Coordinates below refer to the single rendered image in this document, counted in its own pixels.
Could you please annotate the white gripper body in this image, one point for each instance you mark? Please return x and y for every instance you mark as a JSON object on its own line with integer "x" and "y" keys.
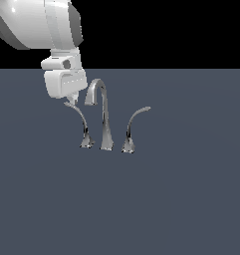
{"x": 63, "y": 81}

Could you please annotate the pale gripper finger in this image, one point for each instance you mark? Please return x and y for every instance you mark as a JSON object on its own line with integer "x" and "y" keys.
{"x": 72, "y": 97}

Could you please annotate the chrome curved faucet spout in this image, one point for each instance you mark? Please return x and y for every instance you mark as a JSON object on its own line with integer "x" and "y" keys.
{"x": 105, "y": 123}

